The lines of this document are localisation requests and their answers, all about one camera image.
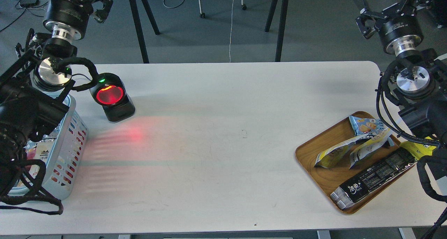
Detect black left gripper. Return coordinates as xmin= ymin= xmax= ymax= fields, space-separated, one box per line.
xmin=43 ymin=0 xmax=113 ymax=40

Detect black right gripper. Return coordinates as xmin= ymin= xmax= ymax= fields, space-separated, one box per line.
xmin=356 ymin=0 xmax=433 ymax=55

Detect yellow white snack pouch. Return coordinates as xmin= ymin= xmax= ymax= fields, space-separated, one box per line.
xmin=314 ymin=133 xmax=369 ymax=169

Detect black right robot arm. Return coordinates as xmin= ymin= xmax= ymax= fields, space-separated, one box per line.
xmin=353 ymin=0 xmax=447 ymax=202

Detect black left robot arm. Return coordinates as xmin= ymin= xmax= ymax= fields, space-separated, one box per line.
xmin=0 ymin=0 xmax=113 ymax=215

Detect blue snack bag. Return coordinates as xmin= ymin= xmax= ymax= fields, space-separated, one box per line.
xmin=349 ymin=115 xmax=386 ymax=137

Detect yellow white snack bag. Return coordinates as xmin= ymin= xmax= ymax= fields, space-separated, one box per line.
xmin=349 ymin=128 xmax=393 ymax=169

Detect yellow snack package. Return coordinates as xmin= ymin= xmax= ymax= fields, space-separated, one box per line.
xmin=400 ymin=141 xmax=437 ymax=161

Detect snack bags inside basket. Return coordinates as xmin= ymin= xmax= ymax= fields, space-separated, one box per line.
xmin=14 ymin=126 xmax=60 ymax=188

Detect black long snack package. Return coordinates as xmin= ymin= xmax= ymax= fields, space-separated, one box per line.
xmin=329 ymin=147 xmax=417 ymax=209

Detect light blue plastic basket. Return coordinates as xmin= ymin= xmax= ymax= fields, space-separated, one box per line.
xmin=7 ymin=94 xmax=89 ymax=201

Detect black barcode scanner red window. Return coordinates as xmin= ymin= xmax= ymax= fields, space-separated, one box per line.
xmin=89 ymin=73 xmax=135 ymax=122

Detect black floor cables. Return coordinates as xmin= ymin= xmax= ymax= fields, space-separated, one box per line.
xmin=0 ymin=0 xmax=53 ymax=33

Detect white hanging cable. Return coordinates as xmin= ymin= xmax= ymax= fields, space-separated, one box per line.
xmin=229 ymin=0 xmax=235 ymax=63

